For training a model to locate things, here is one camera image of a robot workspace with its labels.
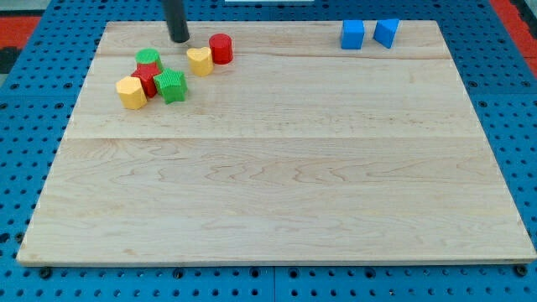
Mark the blue cube block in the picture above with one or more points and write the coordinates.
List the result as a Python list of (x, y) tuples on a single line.
[(352, 34)]

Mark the blue triangle block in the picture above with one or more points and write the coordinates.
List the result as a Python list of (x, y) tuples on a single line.
[(385, 31)]

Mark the wooden board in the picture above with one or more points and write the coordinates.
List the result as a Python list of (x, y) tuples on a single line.
[(297, 153)]

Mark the yellow heart block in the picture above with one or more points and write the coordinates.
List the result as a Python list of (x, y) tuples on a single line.
[(200, 61)]

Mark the red cylinder block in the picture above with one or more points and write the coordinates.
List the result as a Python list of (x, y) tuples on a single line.
[(221, 48)]

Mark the green star block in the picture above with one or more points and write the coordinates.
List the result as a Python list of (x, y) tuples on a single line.
[(171, 85)]

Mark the red star block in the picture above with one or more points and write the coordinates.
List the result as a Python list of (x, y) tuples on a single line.
[(146, 74)]

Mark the yellow hexagon block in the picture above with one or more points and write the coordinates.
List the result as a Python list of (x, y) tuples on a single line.
[(131, 93)]

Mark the green cylinder block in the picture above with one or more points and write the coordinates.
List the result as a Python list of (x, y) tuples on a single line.
[(148, 56)]

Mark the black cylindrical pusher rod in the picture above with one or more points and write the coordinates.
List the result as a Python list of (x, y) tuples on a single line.
[(176, 20)]

